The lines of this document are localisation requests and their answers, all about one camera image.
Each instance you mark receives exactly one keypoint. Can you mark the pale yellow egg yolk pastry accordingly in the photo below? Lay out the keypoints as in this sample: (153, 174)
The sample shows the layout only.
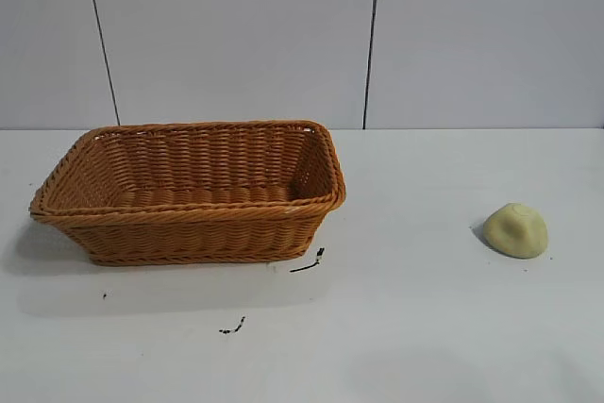
(516, 233)

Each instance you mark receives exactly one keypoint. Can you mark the brown woven wicker basket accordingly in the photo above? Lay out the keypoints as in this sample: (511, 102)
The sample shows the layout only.
(189, 228)

